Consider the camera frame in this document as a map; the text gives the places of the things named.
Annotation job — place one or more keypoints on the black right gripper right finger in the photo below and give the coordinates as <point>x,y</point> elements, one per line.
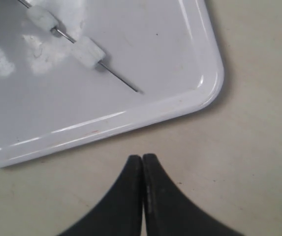
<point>169,212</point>

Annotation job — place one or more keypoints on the thin metal skewer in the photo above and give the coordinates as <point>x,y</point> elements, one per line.
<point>101,64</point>

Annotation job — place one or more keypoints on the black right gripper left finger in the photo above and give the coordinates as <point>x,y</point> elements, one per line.
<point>119,212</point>

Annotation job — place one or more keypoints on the white plastic tray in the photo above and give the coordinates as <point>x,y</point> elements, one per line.
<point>49,101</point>

